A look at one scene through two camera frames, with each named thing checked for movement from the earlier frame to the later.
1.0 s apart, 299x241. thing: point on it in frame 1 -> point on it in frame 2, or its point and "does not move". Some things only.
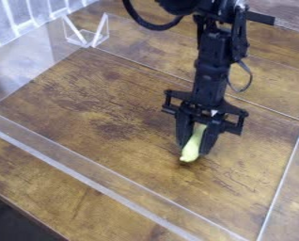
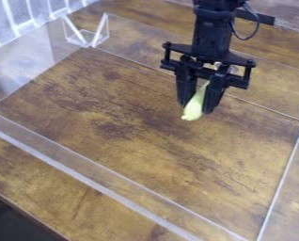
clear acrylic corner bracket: x=85 y=38 does not move
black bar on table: x=259 y=18 does not move
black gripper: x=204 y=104 -> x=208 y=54
